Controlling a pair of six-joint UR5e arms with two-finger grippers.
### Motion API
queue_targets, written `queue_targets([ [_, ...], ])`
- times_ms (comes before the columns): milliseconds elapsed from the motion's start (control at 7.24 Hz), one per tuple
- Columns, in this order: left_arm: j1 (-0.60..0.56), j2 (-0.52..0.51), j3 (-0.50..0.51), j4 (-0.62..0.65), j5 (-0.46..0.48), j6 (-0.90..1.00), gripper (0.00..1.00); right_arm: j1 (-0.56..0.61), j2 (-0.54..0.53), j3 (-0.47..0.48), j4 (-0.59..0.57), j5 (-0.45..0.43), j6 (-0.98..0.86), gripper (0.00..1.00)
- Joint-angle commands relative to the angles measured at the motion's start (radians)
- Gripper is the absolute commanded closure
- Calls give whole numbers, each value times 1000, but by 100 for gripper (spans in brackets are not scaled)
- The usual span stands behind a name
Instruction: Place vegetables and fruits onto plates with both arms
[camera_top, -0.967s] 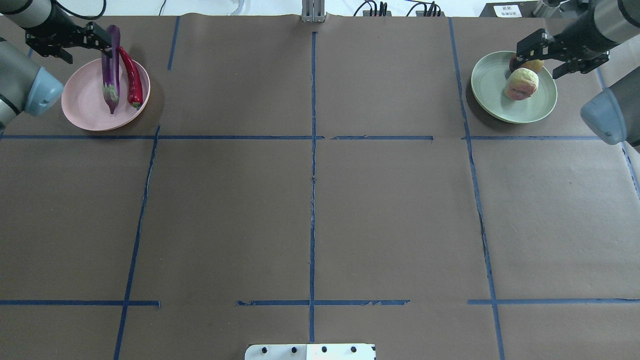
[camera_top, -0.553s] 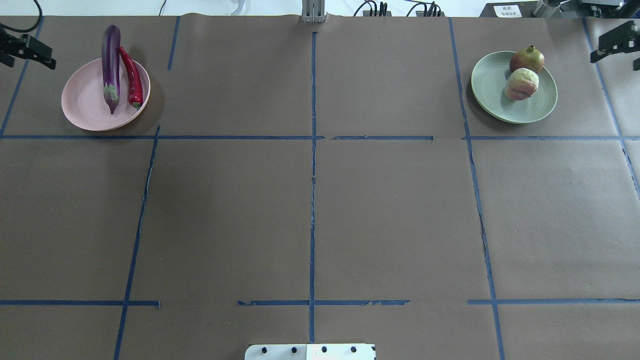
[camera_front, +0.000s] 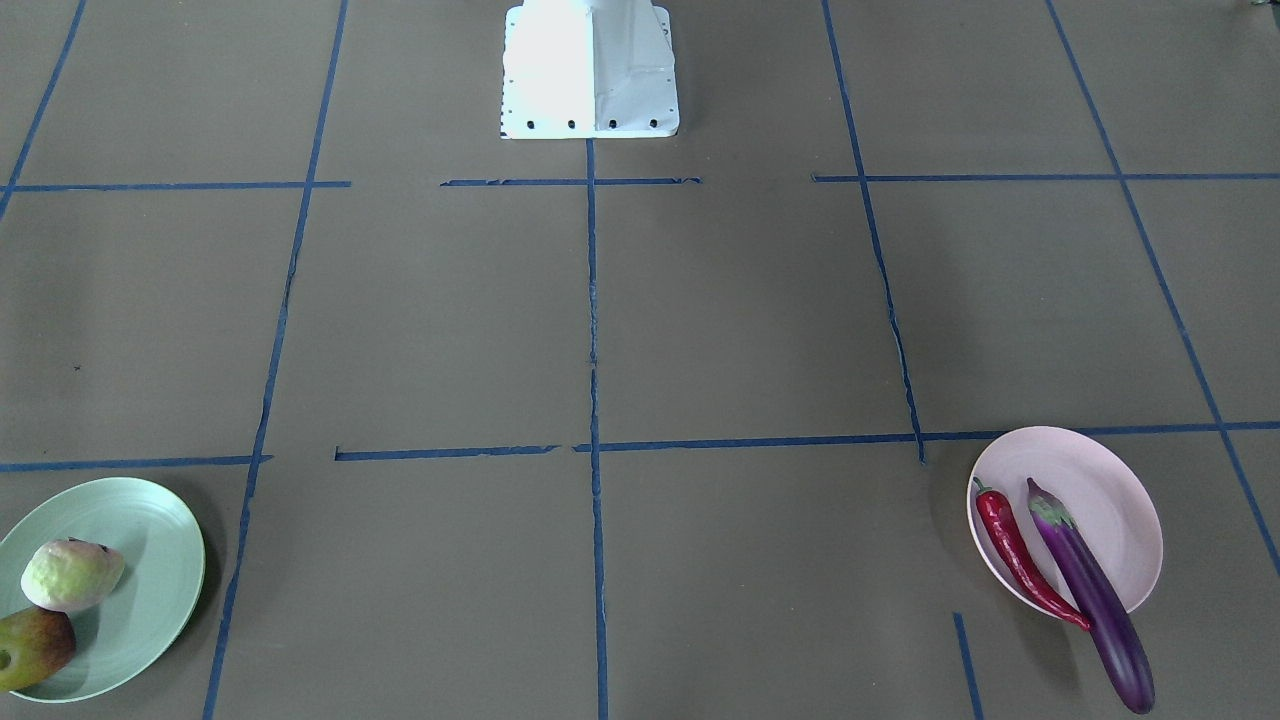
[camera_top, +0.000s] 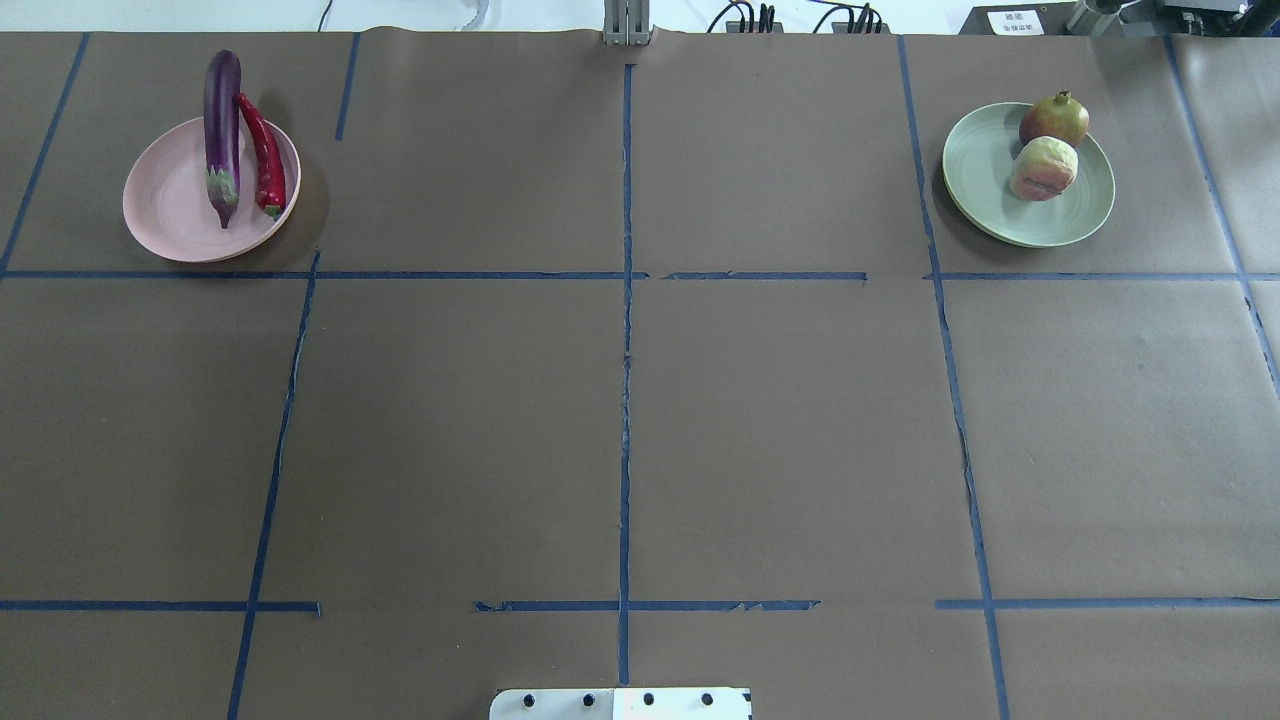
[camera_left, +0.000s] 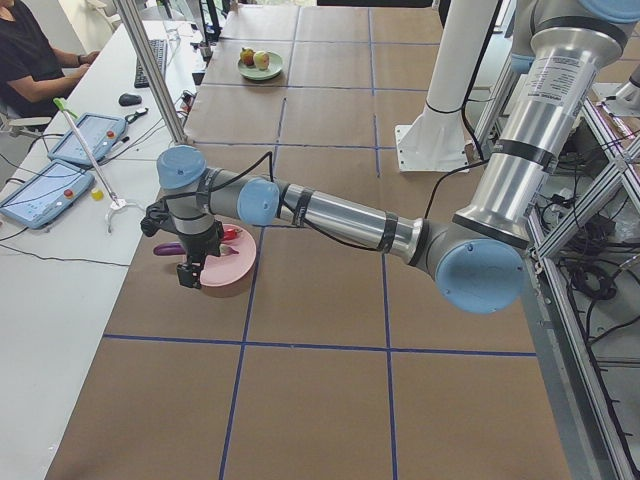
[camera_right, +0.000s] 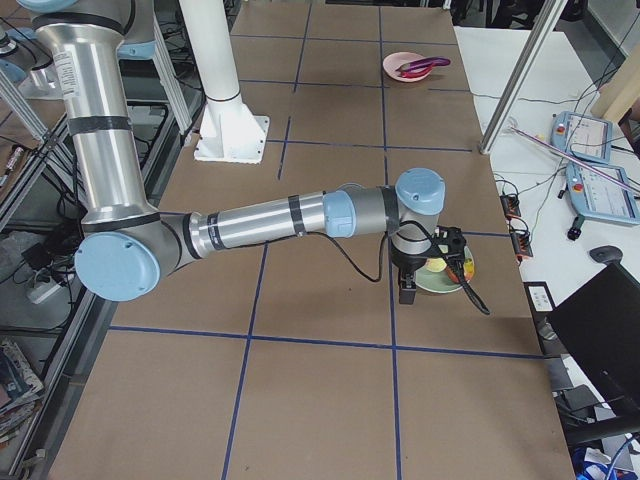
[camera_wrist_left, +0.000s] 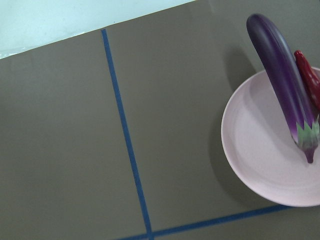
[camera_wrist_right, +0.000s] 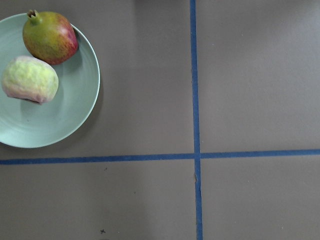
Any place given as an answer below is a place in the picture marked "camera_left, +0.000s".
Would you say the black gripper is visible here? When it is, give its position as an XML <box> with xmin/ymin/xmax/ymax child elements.
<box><xmin>176</xmin><ymin>222</ymin><xmax>224</xmax><ymax>289</ymax></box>

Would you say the purple eggplant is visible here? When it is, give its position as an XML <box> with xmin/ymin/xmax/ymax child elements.
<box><xmin>152</xmin><ymin>241</ymin><xmax>241</xmax><ymax>259</ymax></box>

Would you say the red chili pepper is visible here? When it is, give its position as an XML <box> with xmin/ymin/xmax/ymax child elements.
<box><xmin>222</xmin><ymin>226</ymin><xmax>243</xmax><ymax>242</ymax></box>

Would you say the pale pink peach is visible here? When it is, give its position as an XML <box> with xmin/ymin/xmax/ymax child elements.
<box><xmin>253</xmin><ymin>50</ymin><xmax>270</xmax><ymax>71</ymax></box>

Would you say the red yellow pomegranate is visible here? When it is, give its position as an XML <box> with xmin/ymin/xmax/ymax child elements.
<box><xmin>240</xmin><ymin>47</ymin><xmax>255</xmax><ymax>67</ymax></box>

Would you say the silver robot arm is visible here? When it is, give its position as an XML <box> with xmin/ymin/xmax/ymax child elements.
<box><xmin>157</xmin><ymin>1</ymin><xmax>639</xmax><ymax>314</ymax></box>

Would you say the pink plate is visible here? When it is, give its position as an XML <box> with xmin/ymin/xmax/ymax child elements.
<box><xmin>200</xmin><ymin>224</ymin><xmax>256</xmax><ymax>287</ymax></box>

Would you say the pink grabber stick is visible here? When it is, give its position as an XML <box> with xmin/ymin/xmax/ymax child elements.
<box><xmin>53</xmin><ymin>98</ymin><xmax>145</xmax><ymax>234</ymax></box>

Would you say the near blue teach pendant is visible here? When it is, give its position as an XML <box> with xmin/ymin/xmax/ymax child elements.
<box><xmin>1</xmin><ymin>160</ymin><xmax>95</xmax><ymax>229</ymax></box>

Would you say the blue teach pendant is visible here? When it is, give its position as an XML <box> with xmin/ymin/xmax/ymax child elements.
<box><xmin>1</xmin><ymin>160</ymin><xmax>95</xmax><ymax>229</ymax></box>
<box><xmin>47</xmin><ymin>113</ymin><xmax>127</xmax><ymax>167</ymax></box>

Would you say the far blue teach pendant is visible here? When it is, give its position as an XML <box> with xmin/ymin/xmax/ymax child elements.
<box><xmin>47</xmin><ymin>113</ymin><xmax>127</xmax><ymax>167</ymax></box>

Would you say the black computer mouse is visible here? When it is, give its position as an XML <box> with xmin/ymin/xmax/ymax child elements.
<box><xmin>118</xmin><ymin>93</ymin><xmax>142</xmax><ymax>107</ymax></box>

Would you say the light green plate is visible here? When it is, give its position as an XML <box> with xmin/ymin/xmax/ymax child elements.
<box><xmin>237</xmin><ymin>51</ymin><xmax>284</xmax><ymax>81</ymax></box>

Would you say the black keyboard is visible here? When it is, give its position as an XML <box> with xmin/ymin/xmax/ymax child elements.
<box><xmin>133</xmin><ymin>38</ymin><xmax>169</xmax><ymax>89</ymax></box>

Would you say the person in black shirt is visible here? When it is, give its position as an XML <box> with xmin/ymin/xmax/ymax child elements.
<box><xmin>1</xmin><ymin>1</ymin><xmax>99</xmax><ymax>118</ymax></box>

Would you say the white central column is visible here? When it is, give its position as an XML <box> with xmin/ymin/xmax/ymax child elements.
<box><xmin>395</xmin><ymin>0</ymin><xmax>500</xmax><ymax>172</ymax></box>

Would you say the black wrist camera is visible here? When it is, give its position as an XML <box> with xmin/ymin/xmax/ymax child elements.
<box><xmin>140</xmin><ymin>198</ymin><xmax>177</xmax><ymax>237</ymax></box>

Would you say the aluminium frame post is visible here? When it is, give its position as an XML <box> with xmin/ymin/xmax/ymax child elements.
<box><xmin>115</xmin><ymin>1</ymin><xmax>199</xmax><ymax>145</ymax></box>

